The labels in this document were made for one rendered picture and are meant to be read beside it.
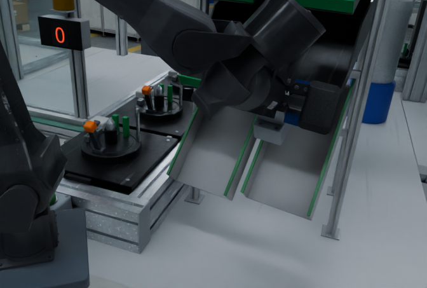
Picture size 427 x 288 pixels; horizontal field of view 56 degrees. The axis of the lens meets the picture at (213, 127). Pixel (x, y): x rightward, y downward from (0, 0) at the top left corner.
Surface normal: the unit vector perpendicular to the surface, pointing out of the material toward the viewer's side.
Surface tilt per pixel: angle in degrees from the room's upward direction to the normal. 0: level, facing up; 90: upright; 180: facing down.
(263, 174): 45
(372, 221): 0
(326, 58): 25
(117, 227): 90
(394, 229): 0
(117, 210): 90
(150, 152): 0
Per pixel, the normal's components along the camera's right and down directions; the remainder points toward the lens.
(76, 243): 0.06, -0.90
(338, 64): -0.15, -0.67
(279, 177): -0.30, -0.40
